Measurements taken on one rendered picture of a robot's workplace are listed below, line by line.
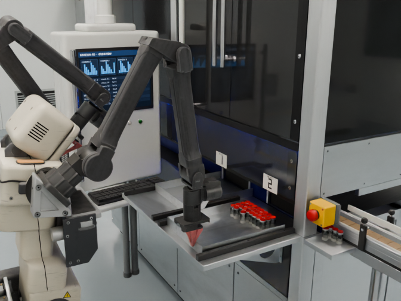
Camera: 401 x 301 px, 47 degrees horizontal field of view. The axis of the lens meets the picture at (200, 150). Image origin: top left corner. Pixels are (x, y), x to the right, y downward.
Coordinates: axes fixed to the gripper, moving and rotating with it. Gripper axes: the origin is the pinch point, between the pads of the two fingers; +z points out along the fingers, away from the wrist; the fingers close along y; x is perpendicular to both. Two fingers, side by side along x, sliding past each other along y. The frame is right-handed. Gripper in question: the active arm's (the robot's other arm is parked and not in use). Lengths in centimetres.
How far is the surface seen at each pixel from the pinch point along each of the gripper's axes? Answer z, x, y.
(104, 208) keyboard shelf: 10, 64, -9
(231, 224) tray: 2.3, 9.5, 22.0
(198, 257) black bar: 0.6, -7.7, -2.0
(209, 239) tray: 2.2, 3.4, 8.8
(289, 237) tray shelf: 2.7, -9.1, 34.0
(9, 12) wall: -74, 544, 28
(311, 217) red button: -8.9, -18.2, 34.5
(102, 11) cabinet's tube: -74, 95, 6
